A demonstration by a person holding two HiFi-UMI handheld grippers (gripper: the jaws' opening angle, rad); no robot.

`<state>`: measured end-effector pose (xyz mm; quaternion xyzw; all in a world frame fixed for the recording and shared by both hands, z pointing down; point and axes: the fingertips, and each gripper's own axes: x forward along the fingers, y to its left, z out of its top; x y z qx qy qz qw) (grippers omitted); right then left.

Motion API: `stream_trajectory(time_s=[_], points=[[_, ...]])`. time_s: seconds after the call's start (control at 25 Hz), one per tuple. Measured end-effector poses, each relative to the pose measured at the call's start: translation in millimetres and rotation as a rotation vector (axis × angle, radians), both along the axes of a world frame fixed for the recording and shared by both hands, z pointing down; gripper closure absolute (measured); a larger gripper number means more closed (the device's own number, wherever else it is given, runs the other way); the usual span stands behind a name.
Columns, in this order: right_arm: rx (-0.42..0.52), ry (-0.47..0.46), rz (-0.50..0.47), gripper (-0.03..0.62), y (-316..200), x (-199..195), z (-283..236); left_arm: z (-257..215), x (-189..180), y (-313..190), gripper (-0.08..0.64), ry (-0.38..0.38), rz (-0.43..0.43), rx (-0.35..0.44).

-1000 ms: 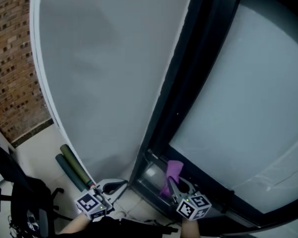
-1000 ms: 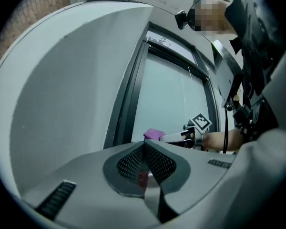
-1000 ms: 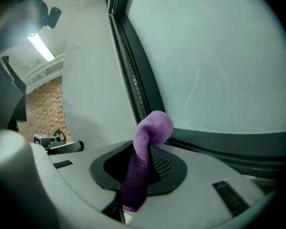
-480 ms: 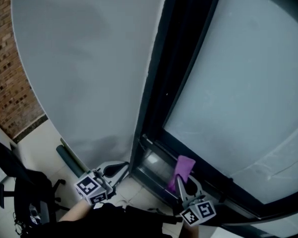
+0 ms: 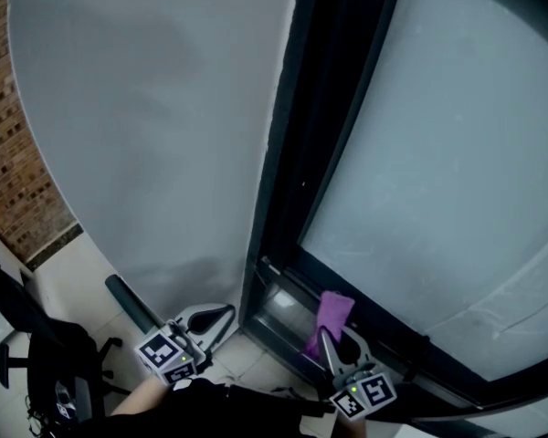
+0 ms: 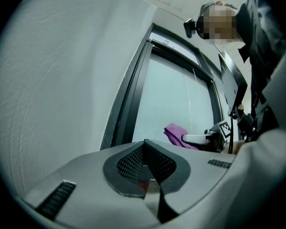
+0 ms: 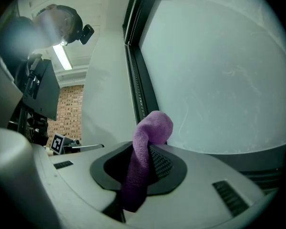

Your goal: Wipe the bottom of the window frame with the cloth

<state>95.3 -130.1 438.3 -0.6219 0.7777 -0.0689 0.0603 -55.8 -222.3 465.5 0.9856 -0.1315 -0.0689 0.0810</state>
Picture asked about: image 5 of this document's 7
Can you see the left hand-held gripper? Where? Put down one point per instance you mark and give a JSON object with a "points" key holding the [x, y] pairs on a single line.
{"points": [[164, 354]]}

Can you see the frosted window glass pane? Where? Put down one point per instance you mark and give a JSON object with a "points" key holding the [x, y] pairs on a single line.
{"points": [[438, 153]]}

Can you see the dark grey tube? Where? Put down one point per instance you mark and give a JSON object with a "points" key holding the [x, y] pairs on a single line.
{"points": [[132, 301]]}

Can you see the dark metal window frame rail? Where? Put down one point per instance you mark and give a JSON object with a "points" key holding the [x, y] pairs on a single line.
{"points": [[283, 308]]}

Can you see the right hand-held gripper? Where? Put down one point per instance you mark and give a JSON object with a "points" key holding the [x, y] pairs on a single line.
{"points": [[370, 393]]}

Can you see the purple cleaning cloth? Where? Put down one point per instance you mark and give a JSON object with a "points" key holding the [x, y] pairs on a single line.
{"points": [[333, 313]]}

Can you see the person's black clothing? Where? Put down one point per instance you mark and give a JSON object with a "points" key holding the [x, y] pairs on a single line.
{"points": [[210, 413]]}

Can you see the black office chair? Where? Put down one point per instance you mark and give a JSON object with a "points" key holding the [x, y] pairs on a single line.
{"points": [[59, 349]]}

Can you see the person's left forearm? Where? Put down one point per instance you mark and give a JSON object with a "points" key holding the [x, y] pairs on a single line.
{"points": [[137, 399]]}

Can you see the person's right forearm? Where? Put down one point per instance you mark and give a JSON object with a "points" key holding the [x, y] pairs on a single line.
{"points": [[349, 427]]}

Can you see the black window frame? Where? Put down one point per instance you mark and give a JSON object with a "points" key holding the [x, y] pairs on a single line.
{"points": [[310, 130]]}

